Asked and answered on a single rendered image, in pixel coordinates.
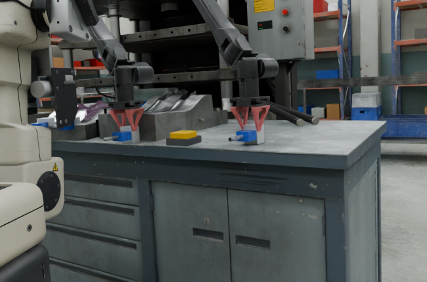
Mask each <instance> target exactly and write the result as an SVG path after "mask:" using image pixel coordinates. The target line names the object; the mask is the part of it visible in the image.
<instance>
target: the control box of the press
mask: <svg viewBox="0 0 427 282"><path fill-rule="evenodd" d="M245 2H247V17H248V43H249V45H250V47H251V48H252V49H253V51H252V52H257V53H258V54H267V55H269V56H270V57H271V58H273V59H275V60H276V61H277V62H278V66H279V70H278V73H277V75H276V76H275V77H274V81H275V89H274V88H273V86H272V84H271V83H270V81H269V78H268V77H265V78H266V82H267V84H268V86H269V88H270V89H271V91H272V92H273V94H274V97H275V100H276V104H278V105H282V106H284V107H288V108H290V86H289V72H290V71H291V69H292V67H293V66H294V64H295V63H297V62H300V60H312V59H315V51H314V25H313V0H245Z"/></svg>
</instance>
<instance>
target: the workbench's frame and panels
mask: <svg viewBox="0 0 427 282"><path fill-rule="evenodd" d="M385 131H386V123H385V124H383V125H382V126H381V127H380V128H379V129H378V130H377V131H376V132H374V133H373V134H372V135H371V136H370V137H369V138H368V139H366V141H364V142H363V143H362V144H361V145H359V146H358V147H357V148H356V149H355V150H354V151H353V152H352V153H351V154H349V155H348V156H328V155H315V154H291V153H277V152H252V151H228V150H215V149H190V148H176V147H152V146H139V145H114V144H89V143H76V142H51V156H52V157H59V158H62V159H63V161H64V205H63V208H62V211H61V212H60V213H59V214H58V215H57V216H56V217H55V218H51V219H49V220H45V223H46V234H45V236H44V238H43V240H42V241H41V242H40V243H38V244H41V245H43V246H44V247H45V248H46V249H47V250H48V255H49V262H50V274H51V282H382V277H381V135H382V134H383V133H384V132H385Z"/></svg>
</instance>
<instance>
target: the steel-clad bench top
mask: <svg viewBox="0 0 427 282"><path fill-rule="evenodd" d="M386 122H387V121H319V123H318V124H316V125H314V124H311V123H308V122H304V125H303V126H297V125H295V124H293V123H291V122H290V121H287V120H264V122H263V125H264V143H261V144H244V142H241V141H236V140H235V141H232V142H230V141H229V140H228V138H229V137H234V136H236V132H237V131H241V130H242V129H241V127H240V125H239V122H238V121H237V120H228V123H227V124H222V125H219V126H214V127H211V128H207V129H204V130H199V131H196V132H197V135H201V142H200V143H197V144H193V145H189V146H179V145H166V139H163V140H159V141H144V140H140V142H138V143H134V144H123V143H121V142H117V141H113V140H109V141H104V140H103V139H100V137H95V138H91V139H88V140H52V142H76V143H89V144H114V145H139V146H152V147H176V148H190V149H215V150H228V151H252V152H277V153H291V154H315V155H328V156H348V155H349V154H351V153H352V152H353V151H354V150H355V149H356V148H357V147H358V146H359V145H361V144H362V143H363V142H364V141H366V139H368V138H369V137H370V136H371V135H372V134H373V133H374V132H376V131H377V130H378V129H379V128H380V127H381V126H382V125H383V124H385V123H386Z"/></svg>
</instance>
